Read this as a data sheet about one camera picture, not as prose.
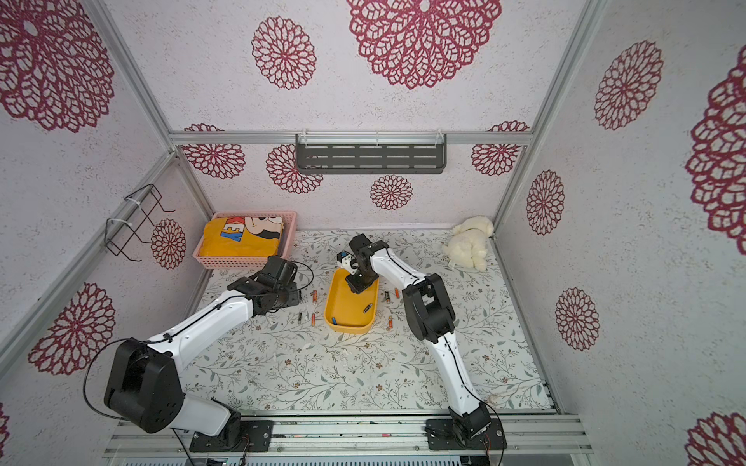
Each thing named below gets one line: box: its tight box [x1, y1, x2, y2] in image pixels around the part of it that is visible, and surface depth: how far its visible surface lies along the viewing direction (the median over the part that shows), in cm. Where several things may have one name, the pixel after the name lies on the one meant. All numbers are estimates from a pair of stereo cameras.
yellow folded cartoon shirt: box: [199, 215, 285, 258], surface depth 111 cm
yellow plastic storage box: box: [323, 266, 380, 335], surface depth 98 cm
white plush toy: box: [441, 215, 494, 272], surface depth 109 cm
